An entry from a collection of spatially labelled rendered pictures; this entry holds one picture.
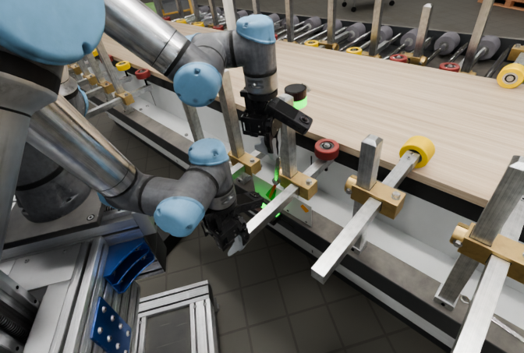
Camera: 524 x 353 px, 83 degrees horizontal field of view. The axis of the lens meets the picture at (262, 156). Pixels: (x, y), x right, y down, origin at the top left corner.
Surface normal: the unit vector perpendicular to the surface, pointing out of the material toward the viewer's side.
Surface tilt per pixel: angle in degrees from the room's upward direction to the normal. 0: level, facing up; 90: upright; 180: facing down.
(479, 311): 0
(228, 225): 1
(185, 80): 91
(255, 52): 91
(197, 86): 90
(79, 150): 97
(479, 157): 0
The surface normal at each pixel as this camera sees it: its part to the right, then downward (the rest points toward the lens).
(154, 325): -0.11, -0.77
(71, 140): 0.74, 0.45
